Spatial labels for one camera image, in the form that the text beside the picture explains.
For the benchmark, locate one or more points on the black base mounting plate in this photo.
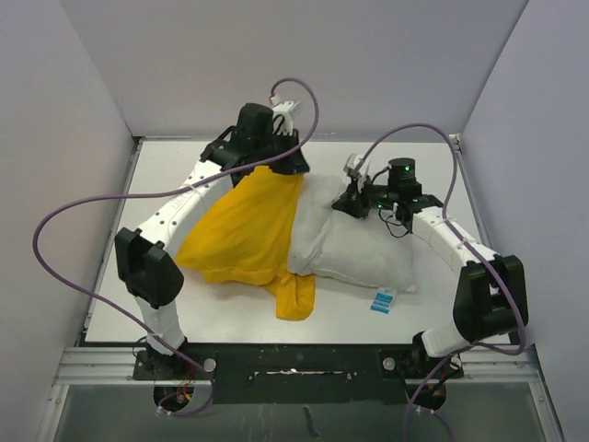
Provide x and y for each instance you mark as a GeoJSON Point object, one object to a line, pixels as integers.
{"type": "Point", "coordinates": [306, 374]}

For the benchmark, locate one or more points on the white pillow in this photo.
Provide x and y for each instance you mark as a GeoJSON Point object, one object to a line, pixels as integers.
{"type": "Point", "coordinates": [322, 241]}

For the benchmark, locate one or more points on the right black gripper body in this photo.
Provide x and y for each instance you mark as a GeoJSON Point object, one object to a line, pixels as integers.
{"type": "Point", "coordinates": [381, 196]}

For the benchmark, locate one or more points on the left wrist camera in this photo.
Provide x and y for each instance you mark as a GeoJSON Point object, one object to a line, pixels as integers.
{"type": "Point", "coordinates": [284, 113]}

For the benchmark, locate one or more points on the aluminium frame rail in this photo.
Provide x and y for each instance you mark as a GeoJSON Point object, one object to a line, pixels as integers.
{"type": "Point", "coordinates": [500, 398]}

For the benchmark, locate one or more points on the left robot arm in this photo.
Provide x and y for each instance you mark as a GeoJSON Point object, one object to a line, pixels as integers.
{"type": "Point", "coordinates": [145, 256]}

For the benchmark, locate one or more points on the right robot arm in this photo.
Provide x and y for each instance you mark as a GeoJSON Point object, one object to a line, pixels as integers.
{"type": "Point", "coordinates": [490, 295]}

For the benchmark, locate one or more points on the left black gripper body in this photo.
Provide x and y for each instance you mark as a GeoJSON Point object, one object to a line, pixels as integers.
{"type": "Point", "coordinates": [275, 146]}

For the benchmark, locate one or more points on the yellow printed pillowcase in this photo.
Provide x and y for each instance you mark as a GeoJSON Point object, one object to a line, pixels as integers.
{"type": "Point", "coordinates": [245, 237]}

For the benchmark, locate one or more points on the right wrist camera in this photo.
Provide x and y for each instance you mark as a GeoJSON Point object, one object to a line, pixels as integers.
{"type": "Point", "coordinates": [357, 169]}

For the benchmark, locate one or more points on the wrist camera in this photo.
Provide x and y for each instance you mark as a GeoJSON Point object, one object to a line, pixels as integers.
{"type": "Point", "coordinates": [357, 169]}
{"type": "Point", "coordinates": [284, 113]}

